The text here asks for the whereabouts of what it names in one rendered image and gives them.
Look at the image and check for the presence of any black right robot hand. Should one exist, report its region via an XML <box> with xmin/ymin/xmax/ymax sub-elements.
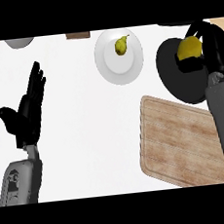
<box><xmin>172</xmin><ymin>17</ymin><xmax>224</xmax><ymax>83</ymax></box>

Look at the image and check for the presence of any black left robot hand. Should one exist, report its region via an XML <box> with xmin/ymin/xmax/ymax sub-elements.
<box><xmin>0</xmin><ymin>59</ymin><xmax>54</xmax><ymax>152</ymax></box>

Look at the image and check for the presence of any yellow lemon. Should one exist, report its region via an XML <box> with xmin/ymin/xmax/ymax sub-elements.
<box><xmin>174</xmin><ymin>34</ymin><xmax>205</xmax><ymax>62</ymax></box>

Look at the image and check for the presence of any black pan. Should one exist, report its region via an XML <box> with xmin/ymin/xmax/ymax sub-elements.
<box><xmin>153</xmin><ymin>34</ymin><xmax>213</xmax><ymax>109</ymax></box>

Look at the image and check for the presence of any wooden cutting board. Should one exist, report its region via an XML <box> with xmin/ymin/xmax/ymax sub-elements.
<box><xmin>132</xmin><ymin>87</ymin><xmax>224</xmax><ymax>193</ymax></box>

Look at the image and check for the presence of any grey bowl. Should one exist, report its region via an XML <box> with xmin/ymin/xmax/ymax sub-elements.
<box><xmin>4</xmin><ymin>37</ymin><xmax>37</xmax><ymax>51</ymax></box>

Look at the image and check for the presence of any brown wooden block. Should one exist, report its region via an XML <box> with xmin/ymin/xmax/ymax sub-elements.
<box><xmin>64</xmin><ymin>31</ymin><xmax>92</xmax><ymax>41</ymax></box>

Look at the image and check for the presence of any yellow-green pear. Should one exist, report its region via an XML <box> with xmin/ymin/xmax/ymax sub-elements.
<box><xmin>113</xmin><ymin>34</ymin><xmax>132</xmax><ymax>56</ymax></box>

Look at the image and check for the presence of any white plate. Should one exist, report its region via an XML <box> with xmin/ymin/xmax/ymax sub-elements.
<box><xmin>91</xmin><ymin>25</ymin><xmax>147</xmax><ymax>89</ymax></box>

